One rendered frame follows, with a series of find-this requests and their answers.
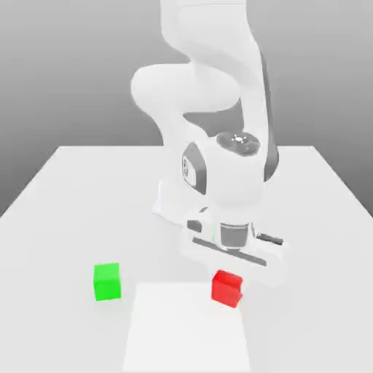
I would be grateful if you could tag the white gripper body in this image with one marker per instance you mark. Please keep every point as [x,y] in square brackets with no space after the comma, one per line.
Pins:
[247,269]

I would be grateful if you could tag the small red cube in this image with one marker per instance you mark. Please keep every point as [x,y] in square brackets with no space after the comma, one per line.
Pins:
[225,288]

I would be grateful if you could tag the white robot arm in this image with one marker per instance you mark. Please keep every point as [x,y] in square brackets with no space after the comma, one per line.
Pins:
[221,87]

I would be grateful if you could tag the small green cube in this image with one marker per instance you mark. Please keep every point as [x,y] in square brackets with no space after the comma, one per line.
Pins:
[107,282]

